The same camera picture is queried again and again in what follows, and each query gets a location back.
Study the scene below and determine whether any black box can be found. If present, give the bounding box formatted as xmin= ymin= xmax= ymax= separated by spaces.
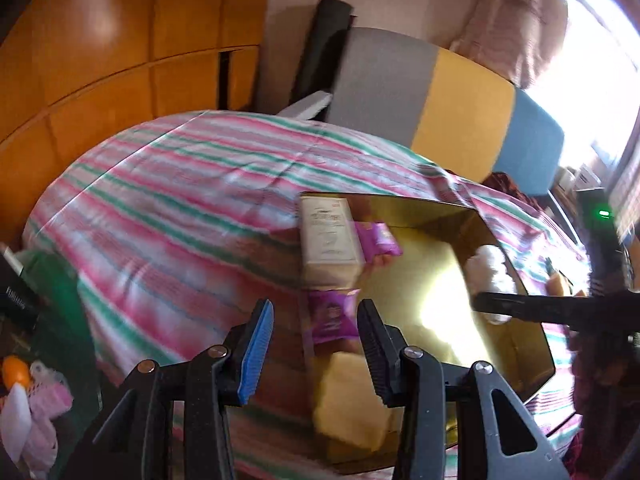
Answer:
xmin=0 ymin=244 xmax=42 ymax=332

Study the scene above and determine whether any green glass side table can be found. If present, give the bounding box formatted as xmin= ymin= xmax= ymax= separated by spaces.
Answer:
xmin=20 ymin=250 xmax=101 ymax=480

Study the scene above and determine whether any purple packet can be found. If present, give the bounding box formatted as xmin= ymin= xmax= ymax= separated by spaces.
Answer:
xmin=306 ymin=289 xmax=362 ymax=345
xmin=354 ymin=221 xmax=403 ymax=265

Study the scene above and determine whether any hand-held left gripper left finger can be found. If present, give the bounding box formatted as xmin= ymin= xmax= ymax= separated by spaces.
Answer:
xmin=65 ymin=299 xmax=275 ymax=480

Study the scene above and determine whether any pink fluffy cloth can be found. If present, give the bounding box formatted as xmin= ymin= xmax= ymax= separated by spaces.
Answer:
xmin=27 ymin=360 xmax=75 ymax=476

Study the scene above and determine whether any gold tin box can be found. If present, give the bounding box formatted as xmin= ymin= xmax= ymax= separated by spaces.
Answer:
xmin=299 ymin=191 xmax=557 ymax=475

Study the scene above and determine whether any white plastic bag wad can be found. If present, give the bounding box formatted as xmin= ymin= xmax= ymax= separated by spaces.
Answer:
xmin=465 ymin=244 xmax=518 ymax=328

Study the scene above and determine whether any black rolled mat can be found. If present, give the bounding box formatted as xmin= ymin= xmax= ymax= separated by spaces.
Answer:
xmin=292 ymin=0 xmax=355 ymax=106

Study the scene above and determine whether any pink green striped cloth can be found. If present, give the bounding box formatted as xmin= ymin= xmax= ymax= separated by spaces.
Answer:
xmin=22 ymin=110 xmax=591 ymax=480

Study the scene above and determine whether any maroon cloth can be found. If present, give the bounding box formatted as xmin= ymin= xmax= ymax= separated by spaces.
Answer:
xmin=482 ymin=172 xmax=538 ymax=208

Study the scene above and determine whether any grey yellow blue chair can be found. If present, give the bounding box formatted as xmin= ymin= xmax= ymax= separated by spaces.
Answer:
xmin=277 ymin=27 xmax=566 ymax=196

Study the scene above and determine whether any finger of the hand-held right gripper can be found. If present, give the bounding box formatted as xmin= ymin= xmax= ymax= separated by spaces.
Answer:
xmin=472 ymin=291 xmax=592 ymax=330

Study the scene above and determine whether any wooden wardrobe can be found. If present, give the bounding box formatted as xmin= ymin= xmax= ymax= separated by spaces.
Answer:
xmin=0 ymin=0 xmax=275 ymax=251

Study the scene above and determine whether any white bottle orange cap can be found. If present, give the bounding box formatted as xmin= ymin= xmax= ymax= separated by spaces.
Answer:
xmin=1 ymin=355 xmax=33 ymax=463

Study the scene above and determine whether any hanging pink patterned cloth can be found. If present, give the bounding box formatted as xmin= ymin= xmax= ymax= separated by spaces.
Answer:
xmin=450 ymin=0 xmax=571 ymax=92

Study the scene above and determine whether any white carton box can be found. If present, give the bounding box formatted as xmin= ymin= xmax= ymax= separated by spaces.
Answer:
xmin=299 ymin=196 xmax=366 ymax=291

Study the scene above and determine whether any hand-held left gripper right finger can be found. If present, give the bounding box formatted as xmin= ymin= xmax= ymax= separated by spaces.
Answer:
xmin=356 ymin=299 xmax=571 ymax=480

